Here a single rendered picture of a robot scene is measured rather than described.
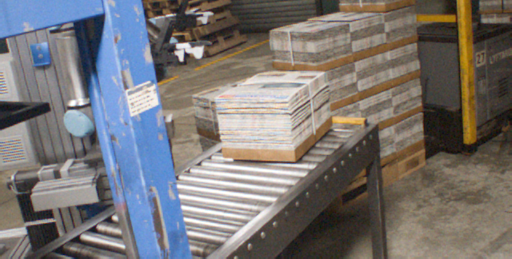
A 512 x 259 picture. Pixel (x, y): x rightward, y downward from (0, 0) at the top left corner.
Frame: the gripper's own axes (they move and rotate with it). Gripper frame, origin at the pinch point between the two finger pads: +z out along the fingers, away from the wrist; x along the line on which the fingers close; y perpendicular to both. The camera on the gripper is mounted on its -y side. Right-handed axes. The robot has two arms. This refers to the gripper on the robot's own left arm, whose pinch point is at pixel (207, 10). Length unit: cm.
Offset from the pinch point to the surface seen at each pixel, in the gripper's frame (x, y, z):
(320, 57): 42, 26, 43
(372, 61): 37, 39, 84
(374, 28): 34, 20, 88
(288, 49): 20.6, 25.7, 37.1
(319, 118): 119, 20, -13
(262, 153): 124, 24, -42
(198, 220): 148, 24, -78
